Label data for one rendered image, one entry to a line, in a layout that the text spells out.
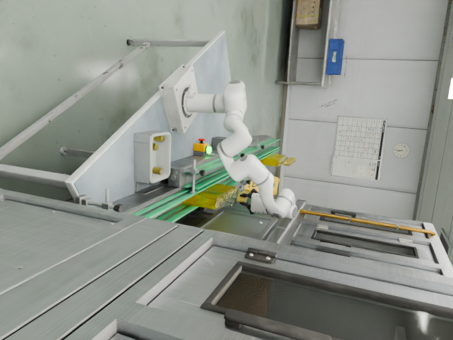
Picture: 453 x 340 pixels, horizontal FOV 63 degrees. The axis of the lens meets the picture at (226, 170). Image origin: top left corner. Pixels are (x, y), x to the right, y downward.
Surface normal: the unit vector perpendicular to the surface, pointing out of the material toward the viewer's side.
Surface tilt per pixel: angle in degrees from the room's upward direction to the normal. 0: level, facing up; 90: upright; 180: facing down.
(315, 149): 90
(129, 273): 90
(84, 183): 0
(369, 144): 90
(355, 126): 90
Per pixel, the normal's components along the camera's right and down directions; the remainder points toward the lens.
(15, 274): 0.05, -0.98
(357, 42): -0.37, 0.17
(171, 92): -0.35, 0.61
